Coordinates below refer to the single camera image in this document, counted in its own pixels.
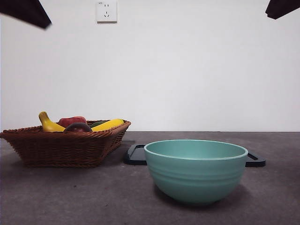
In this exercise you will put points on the black rectangular tray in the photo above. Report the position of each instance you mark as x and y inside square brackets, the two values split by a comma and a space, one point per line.
[133, 159]

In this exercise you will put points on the yellow banana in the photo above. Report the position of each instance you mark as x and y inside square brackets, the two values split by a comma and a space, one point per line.
[50, 126]

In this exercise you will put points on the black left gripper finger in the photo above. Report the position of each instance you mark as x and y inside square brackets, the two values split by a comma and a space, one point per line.
[23, 10]

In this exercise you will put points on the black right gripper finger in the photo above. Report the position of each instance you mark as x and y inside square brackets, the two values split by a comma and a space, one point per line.
[284, 7]

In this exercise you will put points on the white wall socket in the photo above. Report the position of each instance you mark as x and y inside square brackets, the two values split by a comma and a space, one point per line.
[106, 11]

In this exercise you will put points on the brown wicker basket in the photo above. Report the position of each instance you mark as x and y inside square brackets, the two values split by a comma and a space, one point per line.
[61, 147]

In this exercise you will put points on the red apple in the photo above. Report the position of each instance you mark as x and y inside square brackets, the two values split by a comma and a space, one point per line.
[70, 120]

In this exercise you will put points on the green avocado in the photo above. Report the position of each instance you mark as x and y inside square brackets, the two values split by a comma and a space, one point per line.
[97, 123]

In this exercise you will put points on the dark red plum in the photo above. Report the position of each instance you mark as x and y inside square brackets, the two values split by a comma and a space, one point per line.
[78, 127]

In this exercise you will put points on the teal ribbed bowl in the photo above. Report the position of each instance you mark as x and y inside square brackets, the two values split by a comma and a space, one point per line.
[195, 178]

